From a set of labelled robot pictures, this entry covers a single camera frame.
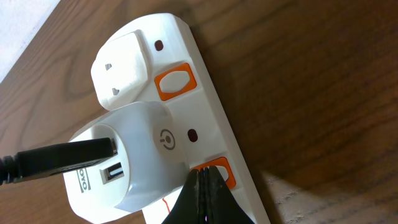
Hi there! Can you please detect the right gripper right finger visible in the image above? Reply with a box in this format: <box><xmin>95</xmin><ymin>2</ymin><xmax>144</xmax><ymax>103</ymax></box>
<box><xmin>203</xmin><ymin>166</ymin><xmax>254</xmax><ymax>224</ymax></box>

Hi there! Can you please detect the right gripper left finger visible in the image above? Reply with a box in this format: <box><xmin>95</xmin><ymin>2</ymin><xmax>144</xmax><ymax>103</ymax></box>
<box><xmin>162</xmin><ymin>169</ymin><xmax>205</xmax><ymax>224</ymax></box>

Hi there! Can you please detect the black USB charging cable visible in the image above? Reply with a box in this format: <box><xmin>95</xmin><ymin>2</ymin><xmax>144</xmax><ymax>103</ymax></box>
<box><xmin>0</xmin><ymin>137</ymin><xmax>118</xmax><ymax>186</ymax></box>

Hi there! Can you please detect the white USB charger plug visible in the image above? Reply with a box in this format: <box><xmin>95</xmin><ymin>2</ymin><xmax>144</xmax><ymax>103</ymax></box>
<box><xmin>63</xmin><ymin>101</ymin><xmax>189</xmax><ymax>223</ymax></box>

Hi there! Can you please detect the white power strip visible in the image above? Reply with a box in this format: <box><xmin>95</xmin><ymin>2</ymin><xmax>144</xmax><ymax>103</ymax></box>
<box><xmin>102</xmin><ymin>12</ymin><xmax>271</xmax><ymax>224</ymax></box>

